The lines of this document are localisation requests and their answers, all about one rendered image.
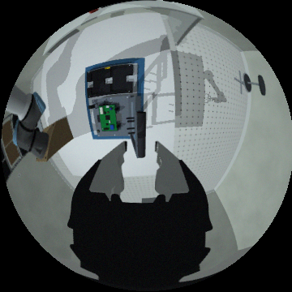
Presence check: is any green circuit board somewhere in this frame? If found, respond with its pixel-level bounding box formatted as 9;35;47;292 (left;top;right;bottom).
99;105;117;131

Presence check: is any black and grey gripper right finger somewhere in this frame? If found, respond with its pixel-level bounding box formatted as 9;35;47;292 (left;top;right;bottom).
155;141;213;232

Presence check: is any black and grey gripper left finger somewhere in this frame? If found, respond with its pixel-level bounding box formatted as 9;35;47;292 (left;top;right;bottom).
67;141;127;229

